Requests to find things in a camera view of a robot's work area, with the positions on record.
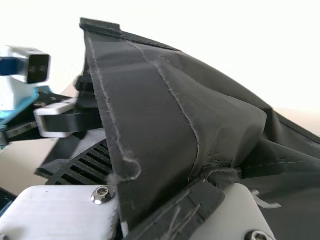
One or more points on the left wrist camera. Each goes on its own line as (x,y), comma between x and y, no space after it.
(37,67)

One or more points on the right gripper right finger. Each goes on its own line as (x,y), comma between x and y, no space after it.
(237,220)

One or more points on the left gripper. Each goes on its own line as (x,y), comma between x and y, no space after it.
(22,110)

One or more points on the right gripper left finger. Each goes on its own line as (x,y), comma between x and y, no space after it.
(55,212)

